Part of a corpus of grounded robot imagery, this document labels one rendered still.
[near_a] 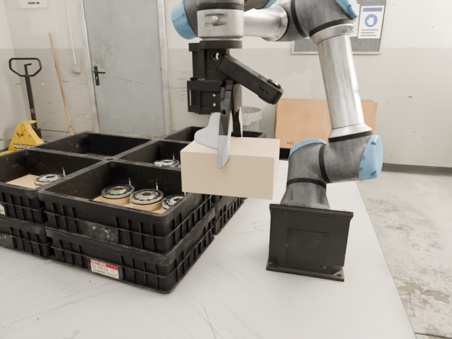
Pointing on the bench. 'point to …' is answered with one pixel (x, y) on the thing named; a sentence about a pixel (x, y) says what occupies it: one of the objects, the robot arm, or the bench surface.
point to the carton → (232, 169)
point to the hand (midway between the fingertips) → (233, 157)
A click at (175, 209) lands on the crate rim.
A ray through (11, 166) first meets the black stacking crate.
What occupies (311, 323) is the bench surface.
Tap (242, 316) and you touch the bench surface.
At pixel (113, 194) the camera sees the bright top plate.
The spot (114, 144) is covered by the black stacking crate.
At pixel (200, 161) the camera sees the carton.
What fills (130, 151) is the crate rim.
